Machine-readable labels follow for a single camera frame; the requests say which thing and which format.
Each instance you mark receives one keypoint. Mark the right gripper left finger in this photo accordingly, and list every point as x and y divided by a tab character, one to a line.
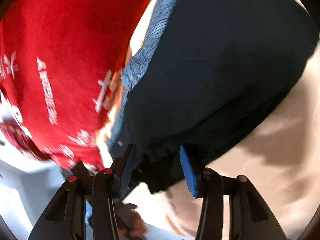
64	216

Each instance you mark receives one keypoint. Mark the person's left hand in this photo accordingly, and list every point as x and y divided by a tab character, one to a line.
132	219

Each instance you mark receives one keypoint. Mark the black pants grey waistband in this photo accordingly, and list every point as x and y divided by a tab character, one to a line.
208	73

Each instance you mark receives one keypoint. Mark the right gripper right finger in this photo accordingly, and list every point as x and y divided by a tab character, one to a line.
231	204

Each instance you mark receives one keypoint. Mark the red blanket white characters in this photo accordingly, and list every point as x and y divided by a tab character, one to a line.
61	64

